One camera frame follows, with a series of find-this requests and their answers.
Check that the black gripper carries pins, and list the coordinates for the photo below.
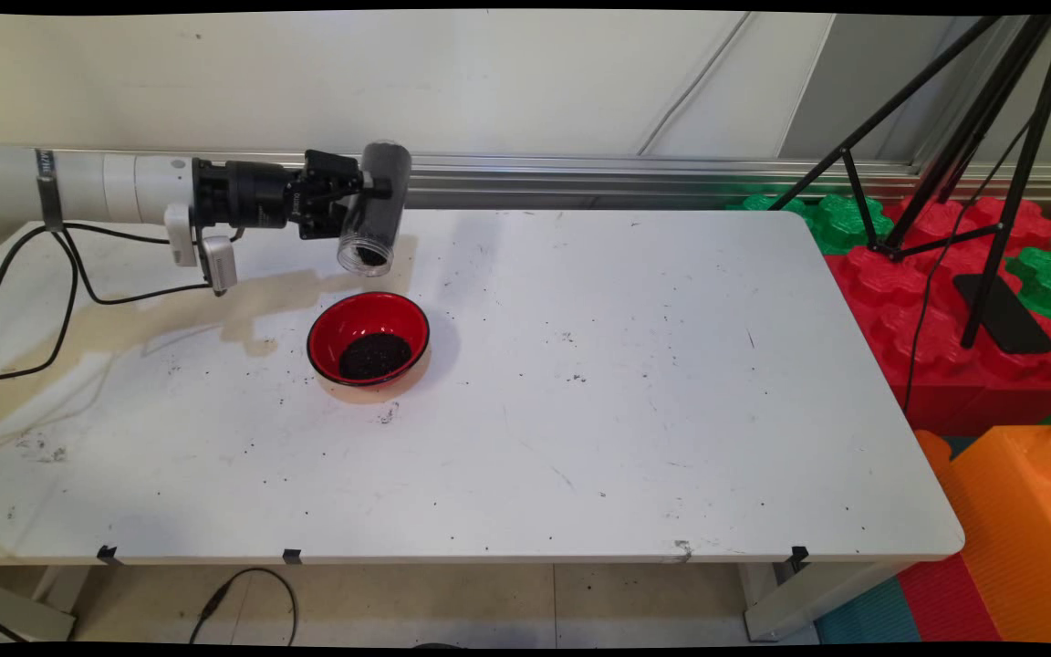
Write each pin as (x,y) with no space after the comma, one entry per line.
(261,196)

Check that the clear plastic jar with seeds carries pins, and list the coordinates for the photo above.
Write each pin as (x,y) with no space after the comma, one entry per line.
(384,219)

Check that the red bowl with black rim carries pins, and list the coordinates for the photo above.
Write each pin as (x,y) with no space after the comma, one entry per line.
(357,324)

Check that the black seeds pile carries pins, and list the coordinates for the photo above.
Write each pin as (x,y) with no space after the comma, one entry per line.
(375,356)

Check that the black tape piece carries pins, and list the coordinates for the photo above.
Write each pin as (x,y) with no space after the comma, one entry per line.
(798,557)
(108,554)
(292,556)

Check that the green foam block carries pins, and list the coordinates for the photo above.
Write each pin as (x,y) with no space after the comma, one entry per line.
(1050,283)
(840,224)

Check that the white table leg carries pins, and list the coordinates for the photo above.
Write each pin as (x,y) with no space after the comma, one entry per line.
(15,611)
(808,598)

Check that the red foam block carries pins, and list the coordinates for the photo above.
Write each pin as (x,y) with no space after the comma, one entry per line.
(945,365)

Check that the teal floor mat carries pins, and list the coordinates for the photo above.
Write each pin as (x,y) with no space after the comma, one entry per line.
(868,620)

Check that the black flat plate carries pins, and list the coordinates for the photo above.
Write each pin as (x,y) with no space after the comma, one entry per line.
(1004,315)

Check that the black tripod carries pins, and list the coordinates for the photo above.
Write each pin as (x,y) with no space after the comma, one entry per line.
(1025,164)

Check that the red floor mat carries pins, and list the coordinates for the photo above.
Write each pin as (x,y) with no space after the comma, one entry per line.
(945,602)

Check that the orange foam block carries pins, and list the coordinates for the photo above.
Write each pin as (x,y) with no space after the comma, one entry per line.
(1018,529)

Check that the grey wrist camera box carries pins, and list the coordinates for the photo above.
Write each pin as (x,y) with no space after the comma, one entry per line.
(218,263)

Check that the aluminium rail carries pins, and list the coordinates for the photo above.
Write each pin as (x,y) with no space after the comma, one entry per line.
(626,173)

